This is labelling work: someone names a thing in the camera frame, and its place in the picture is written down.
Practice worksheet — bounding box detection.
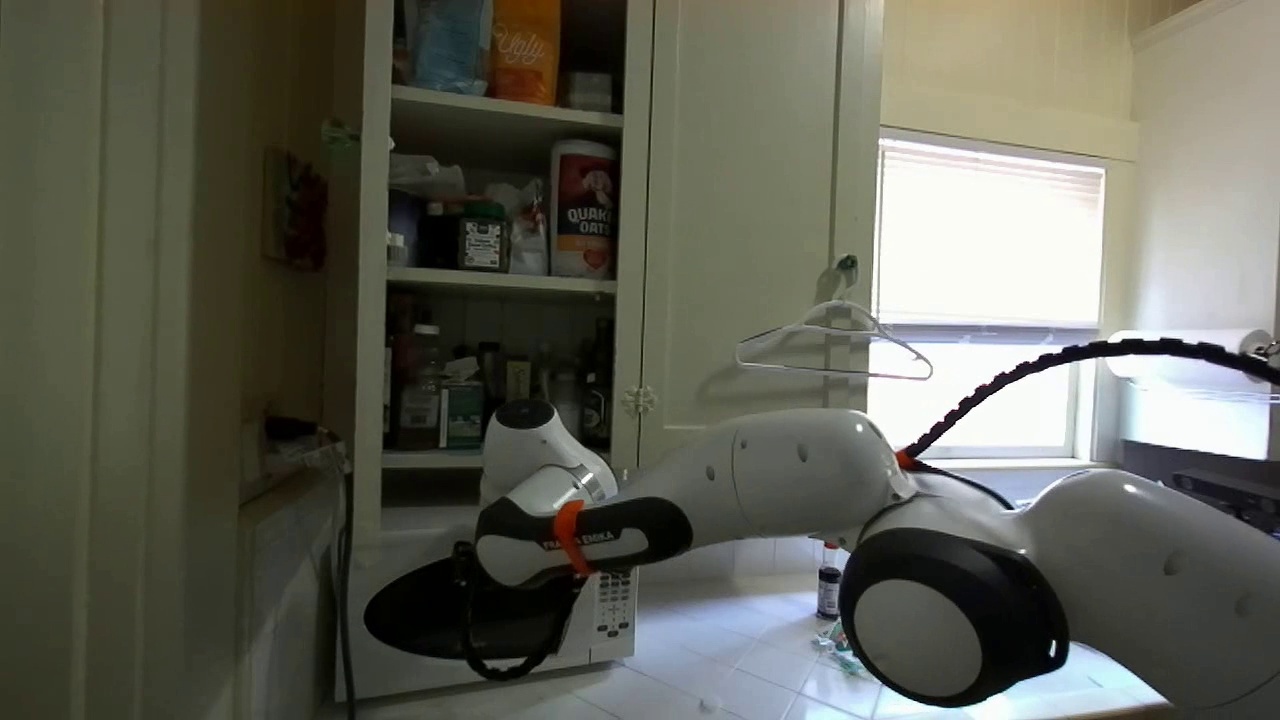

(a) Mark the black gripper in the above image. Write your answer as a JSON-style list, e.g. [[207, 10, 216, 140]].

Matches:
[[454, 572, 580, 672]]

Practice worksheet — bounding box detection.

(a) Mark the white microwave body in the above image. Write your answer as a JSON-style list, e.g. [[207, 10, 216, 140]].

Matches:
[[331, 519, 644, 707]]

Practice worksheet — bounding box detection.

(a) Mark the white pantry door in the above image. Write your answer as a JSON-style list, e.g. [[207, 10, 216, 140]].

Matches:
[[636, 0, 887, 474]]

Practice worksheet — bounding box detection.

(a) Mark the green food box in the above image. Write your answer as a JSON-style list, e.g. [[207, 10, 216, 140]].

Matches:
[[435, 377, 487, 453]]

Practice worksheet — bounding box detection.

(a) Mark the tall dark bottle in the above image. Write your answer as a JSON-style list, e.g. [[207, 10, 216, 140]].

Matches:
[[387, 317, 445, 453]]

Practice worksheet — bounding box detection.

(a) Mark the small dark bottle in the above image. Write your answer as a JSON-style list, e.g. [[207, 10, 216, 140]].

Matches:
[[810, 537, 853, 624]]

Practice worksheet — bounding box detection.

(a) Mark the white pantry shelf cabinet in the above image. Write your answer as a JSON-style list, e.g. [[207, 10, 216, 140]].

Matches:
[[346, 0, 659, 540]]

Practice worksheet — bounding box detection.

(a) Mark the dark jar with white label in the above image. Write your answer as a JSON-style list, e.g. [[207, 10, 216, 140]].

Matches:
[[454, 197, 513, 276]]

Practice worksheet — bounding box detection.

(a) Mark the red and white canister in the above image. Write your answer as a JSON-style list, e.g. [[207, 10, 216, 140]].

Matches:
[[543, 135, 620, 283]]

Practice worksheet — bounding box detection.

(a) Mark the white plastic clothes hanger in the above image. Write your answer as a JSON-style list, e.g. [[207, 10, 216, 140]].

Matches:
[[732, 297, 939, 392]]

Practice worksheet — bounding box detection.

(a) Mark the orange food box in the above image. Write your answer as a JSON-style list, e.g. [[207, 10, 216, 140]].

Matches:
[[487, 0, 563, 108]]

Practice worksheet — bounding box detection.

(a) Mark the white window blind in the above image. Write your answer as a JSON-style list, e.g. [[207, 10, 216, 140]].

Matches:
[[872, 130, 1113, 338]]

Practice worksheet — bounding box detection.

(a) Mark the red wall decoration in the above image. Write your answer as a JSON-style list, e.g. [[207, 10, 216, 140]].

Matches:
[[266, 150, 331, 276]]

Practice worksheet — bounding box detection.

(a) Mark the black corrugated cable conduit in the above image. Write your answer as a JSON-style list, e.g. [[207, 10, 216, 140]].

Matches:
[[897, 334, 1280, 474]]

